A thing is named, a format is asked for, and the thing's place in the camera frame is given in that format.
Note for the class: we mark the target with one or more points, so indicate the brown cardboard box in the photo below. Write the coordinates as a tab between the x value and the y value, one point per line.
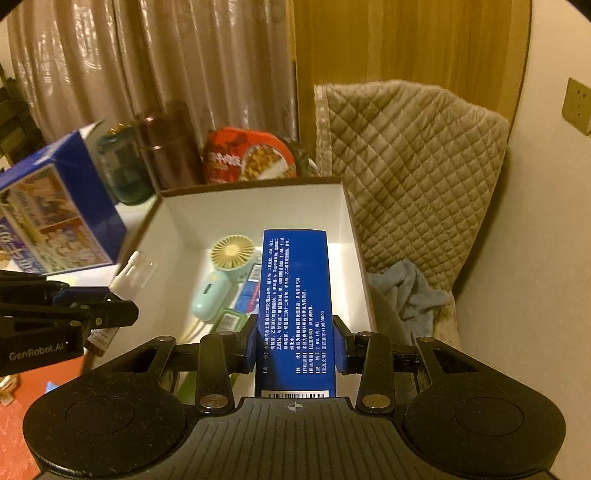
194	217

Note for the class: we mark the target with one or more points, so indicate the wall socket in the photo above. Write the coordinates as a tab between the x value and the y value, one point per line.
577	106

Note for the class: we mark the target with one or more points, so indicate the dark shelf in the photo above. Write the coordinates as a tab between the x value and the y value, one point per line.
18	110

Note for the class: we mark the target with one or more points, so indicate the sheer beige curtain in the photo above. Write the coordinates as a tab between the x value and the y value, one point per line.
207	60

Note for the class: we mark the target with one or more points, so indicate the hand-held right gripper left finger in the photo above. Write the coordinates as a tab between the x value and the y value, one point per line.
251	347

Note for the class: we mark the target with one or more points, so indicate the quilted beige chair cover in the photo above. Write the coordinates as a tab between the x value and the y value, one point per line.
415	161

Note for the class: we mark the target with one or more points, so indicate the light blue handheld fan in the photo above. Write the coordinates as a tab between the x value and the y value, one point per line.
207	290

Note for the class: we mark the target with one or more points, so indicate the small blue box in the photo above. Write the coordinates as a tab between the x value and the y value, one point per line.
295	300

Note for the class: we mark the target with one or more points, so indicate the teal glass jar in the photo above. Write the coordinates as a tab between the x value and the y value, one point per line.
124	170

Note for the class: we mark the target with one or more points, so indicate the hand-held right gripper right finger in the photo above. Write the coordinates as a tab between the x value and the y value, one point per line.
340	351

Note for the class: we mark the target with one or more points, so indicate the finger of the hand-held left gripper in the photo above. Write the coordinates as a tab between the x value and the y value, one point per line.
83	296
101	316

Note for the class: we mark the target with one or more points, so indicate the light blue towel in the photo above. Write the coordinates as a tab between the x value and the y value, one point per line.
406	290

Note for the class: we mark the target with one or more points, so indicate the blue printed milk carton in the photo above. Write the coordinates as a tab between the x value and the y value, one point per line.
60	207

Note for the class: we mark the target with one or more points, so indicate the red instant noodle bowl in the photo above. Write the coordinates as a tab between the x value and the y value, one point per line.
249	157

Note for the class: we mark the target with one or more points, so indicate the small brown spray bottle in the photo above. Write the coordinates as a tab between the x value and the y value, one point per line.
131	277

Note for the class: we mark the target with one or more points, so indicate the blue squeeze tube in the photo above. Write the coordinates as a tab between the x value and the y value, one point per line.
249	295

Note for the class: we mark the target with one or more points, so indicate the dark brown jar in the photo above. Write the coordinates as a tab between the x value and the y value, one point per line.
166	147

